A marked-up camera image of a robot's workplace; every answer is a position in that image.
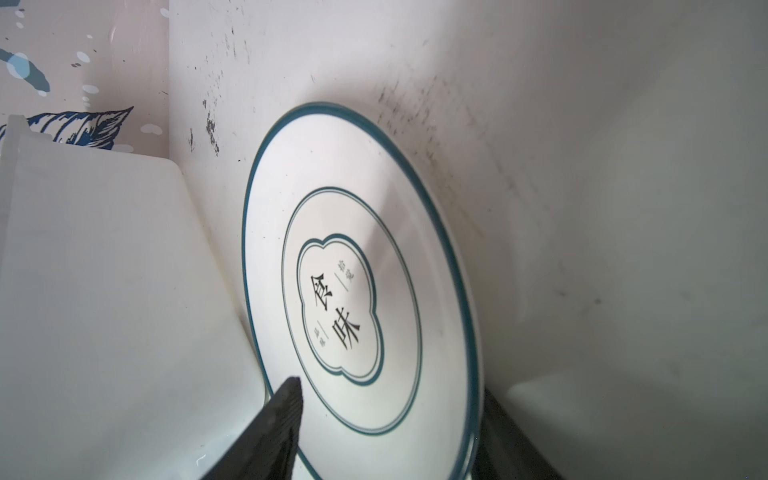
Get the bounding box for white plastic bin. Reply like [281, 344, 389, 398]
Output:
[1, 115, 265, 479]

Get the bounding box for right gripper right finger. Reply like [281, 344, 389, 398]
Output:
[471, 389, 562, 480]

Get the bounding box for white green-rimmed plate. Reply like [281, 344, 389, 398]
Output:
[241, 102, 483, 479]

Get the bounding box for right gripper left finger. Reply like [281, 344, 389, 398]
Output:
[203, 377, 303, 480]

